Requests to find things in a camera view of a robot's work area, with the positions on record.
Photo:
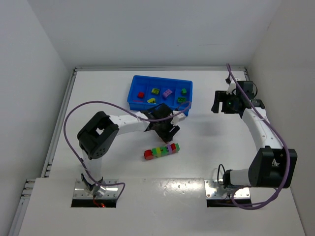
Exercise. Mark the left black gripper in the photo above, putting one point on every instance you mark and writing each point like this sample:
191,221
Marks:
168,131

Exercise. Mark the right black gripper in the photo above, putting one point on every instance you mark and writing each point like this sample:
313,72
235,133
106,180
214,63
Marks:
219,101

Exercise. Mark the dark green lego brick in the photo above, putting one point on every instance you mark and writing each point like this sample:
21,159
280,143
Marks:
181,100

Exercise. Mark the lime curved lego brick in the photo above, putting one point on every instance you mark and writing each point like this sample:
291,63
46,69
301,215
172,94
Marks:
151,101

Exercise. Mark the red small square lego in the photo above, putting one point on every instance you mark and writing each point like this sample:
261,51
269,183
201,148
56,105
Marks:
140,95

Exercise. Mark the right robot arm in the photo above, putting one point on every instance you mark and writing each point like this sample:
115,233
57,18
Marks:
272,163

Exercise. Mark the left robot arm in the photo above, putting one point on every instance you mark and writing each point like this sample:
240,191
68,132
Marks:
96,137

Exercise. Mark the long lego brick row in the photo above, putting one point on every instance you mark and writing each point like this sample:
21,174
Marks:
162,151

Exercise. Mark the small green lego brick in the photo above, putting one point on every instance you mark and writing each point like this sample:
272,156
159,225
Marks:
183,91

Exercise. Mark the blue divided plastic bin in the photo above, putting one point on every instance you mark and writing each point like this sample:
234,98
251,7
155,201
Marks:
146,83

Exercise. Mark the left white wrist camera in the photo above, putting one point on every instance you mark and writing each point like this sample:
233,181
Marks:
178,118

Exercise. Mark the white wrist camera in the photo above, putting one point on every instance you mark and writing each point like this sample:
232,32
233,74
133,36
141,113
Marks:
231,86
178,118

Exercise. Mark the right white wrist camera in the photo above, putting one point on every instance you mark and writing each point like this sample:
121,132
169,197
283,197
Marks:
231,86

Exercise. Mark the right aluminium rail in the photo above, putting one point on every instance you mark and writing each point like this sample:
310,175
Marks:
258,124

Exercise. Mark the aluminium rail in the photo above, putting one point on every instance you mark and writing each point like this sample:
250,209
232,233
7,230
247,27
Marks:
258,124
59,123

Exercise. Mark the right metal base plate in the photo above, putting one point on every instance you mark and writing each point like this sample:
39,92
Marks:
215,191

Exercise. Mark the metal base plate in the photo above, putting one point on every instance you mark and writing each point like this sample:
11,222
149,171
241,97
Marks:
215,191
107,192

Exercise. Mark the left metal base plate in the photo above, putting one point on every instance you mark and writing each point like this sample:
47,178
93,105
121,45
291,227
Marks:
107,192

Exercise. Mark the left aluminium rail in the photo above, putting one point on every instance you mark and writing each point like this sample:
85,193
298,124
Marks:
59,123

